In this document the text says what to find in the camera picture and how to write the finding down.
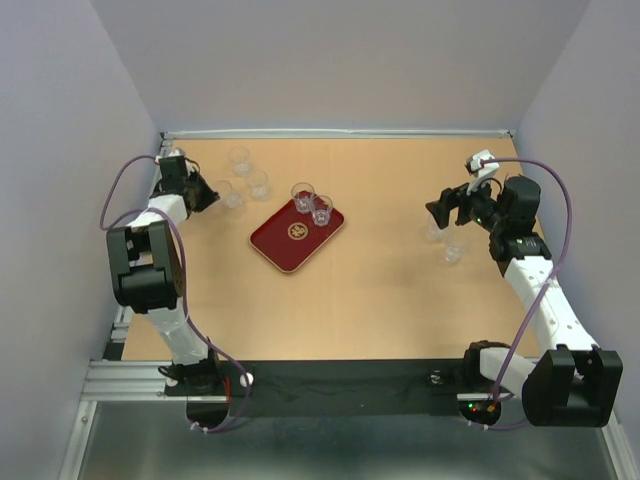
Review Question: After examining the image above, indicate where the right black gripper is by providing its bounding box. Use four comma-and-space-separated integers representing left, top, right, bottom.
424, 173, 507, 234

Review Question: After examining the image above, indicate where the clear faceted glass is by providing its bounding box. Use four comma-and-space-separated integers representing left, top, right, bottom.
291, 182, 315, 214
310, 195, 333, 227

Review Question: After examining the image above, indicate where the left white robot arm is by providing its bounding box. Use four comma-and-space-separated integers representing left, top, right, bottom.
99, 149, 230, 396

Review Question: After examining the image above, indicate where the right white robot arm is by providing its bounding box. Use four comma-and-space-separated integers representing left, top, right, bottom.
426, 176, 623, 428

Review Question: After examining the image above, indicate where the red rectangular serving tray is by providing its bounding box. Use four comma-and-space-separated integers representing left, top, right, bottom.
249, 198, 345, 274

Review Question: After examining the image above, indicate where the clear glass left front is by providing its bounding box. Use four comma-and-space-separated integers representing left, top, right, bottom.
214, 180, 244, 209

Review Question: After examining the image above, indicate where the clear glass right upper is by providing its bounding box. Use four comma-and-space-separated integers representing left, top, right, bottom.
424, 217, 447, 243

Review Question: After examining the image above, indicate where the clear glass right lower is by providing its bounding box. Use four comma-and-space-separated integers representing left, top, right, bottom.
442, 232, 469, 265

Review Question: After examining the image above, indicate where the clear glass back left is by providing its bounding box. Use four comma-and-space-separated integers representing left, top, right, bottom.
227, 146, 252, 177

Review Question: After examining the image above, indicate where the clear glass left middle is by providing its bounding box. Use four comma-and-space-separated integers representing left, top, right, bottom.
246, 169, 269, 200

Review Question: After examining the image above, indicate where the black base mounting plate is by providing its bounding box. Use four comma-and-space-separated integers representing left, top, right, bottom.
158, 358, 492, 418

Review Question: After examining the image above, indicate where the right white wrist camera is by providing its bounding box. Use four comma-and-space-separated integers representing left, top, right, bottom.
465, 149, 499, 195

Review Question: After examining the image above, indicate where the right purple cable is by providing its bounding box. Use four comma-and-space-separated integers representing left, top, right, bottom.
468, 157, 574, 432

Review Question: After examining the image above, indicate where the aluminium table frame rail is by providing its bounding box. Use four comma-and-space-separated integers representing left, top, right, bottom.
161, 128, 513, 140

